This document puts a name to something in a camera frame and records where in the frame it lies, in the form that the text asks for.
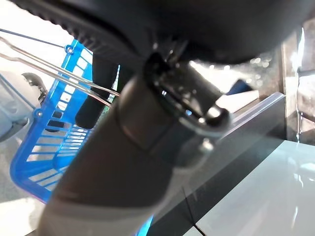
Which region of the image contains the blue plastic shopping basket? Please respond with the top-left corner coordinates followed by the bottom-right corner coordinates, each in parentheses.
top-left (0, 36), bottom-right (155, 236)

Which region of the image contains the green Sprite bottle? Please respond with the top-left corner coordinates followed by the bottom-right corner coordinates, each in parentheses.
top-left (102, 96), bottom-right (118, 115)

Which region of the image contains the black metal shelf board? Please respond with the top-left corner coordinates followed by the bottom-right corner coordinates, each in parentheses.
top-left (147, 92), bottom-right (287, 236)

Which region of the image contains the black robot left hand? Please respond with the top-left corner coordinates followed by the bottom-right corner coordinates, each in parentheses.
top-left (9, 0), bottom-right (315, 236)

